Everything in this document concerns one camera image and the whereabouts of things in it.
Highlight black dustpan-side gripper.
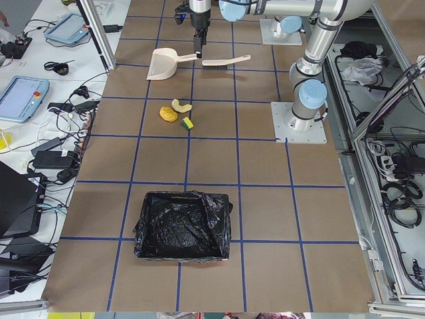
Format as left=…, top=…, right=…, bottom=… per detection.
left=189, top=0, right=211, bottom=58

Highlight beige plastic dustpan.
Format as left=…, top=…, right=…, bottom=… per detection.
left=147, top=48, right=198, bottom=80

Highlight pale fruit peel piece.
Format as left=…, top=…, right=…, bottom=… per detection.
left=171, top=99, right=193, bottom=114

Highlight yellow green sponge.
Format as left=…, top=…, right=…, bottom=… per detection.
left=181, top=117, right=194, bottom=130

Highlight bin with black bag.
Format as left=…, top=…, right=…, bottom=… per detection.
left=133, top=191, right=233, bottom=263

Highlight blue teach pendant far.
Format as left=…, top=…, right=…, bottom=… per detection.
left=44, top=13, right=90, bottom=47

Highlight blue teach pendant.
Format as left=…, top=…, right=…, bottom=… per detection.
left=1, top=76, right=50, bottom=122
left=44, top=13, right=90, bottom=47

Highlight black scissors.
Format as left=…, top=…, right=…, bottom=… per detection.
left=43, top=60, right=74, bottom=76

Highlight crumpled white paper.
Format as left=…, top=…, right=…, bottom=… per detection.
left=341, top=57, right=383, bottom=86

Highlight blue teach pendant near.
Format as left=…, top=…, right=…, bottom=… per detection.
left=1, top=76, right=50, bottom=122

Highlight black power adapter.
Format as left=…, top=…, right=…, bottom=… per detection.
left=33, top=150, right=80, bottom=169

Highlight black laptop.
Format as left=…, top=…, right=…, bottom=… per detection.
left=1, top=163, right=46, bottom=239

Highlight aluminium frame post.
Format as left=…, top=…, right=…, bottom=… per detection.
left=76, top=0, right=116, bottom=72

